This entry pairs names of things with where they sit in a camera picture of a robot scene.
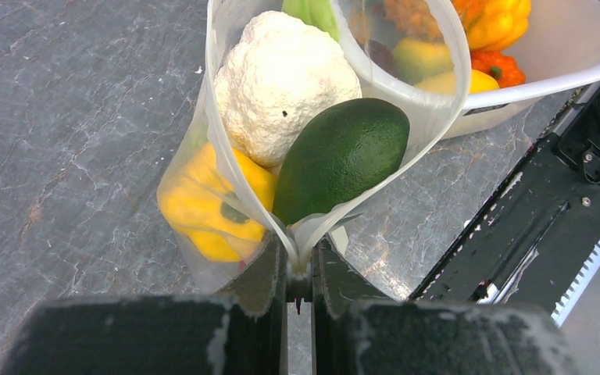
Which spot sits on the dark green avocado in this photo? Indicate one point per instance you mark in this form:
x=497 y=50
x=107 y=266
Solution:
x=342 y=152

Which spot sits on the white plastic basket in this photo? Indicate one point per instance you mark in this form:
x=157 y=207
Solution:
x=560 y=51

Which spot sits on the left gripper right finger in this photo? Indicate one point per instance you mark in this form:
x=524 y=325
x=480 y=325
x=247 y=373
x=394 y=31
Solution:
x=358 y=329

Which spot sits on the toy pineapple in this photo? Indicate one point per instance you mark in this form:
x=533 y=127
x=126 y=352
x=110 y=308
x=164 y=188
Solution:
x=413 y=18

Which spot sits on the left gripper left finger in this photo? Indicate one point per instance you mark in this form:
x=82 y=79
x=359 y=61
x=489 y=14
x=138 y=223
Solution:
x=239 y=329

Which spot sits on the dark red apple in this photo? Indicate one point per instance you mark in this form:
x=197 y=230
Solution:
x=381 y=55

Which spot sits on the yellow mango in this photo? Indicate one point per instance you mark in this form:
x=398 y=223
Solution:
x=446 y=83

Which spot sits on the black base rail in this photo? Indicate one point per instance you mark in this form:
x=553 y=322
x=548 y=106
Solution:
x=537 y=238

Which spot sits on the clear polka dot zip bag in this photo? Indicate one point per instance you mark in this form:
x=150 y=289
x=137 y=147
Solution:
x=254 y=185

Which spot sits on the orange bell pepper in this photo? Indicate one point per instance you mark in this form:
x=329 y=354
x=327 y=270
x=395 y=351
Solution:
x=493 y=25

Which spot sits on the white cauliflower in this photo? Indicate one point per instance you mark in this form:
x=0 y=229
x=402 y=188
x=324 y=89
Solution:
x=280 y=75

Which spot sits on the yellow bell pepper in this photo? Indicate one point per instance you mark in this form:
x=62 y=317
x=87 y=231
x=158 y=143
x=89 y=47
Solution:
x=201 y=204

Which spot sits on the small orange pumpkin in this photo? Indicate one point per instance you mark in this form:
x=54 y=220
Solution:
x=503 y=68

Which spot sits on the green yellow pear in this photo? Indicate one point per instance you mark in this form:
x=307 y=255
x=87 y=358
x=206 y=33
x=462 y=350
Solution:
x=416 y=60

